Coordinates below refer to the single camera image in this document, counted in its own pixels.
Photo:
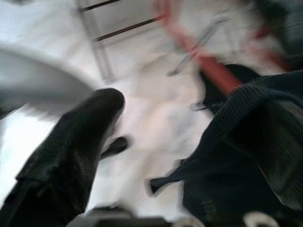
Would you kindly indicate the silver clothes rack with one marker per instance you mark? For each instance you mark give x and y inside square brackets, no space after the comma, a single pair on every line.
[42,78]

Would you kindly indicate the navy knit garment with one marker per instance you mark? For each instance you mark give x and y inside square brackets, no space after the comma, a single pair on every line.
[213,165]

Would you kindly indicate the red plastic hanger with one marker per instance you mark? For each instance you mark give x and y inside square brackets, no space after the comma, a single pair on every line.
[217,73]

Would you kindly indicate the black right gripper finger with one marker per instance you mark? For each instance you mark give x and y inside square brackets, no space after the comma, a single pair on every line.
[71,153]

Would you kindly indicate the robot right leg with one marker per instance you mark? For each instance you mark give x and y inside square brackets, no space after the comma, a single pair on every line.
[116,147]

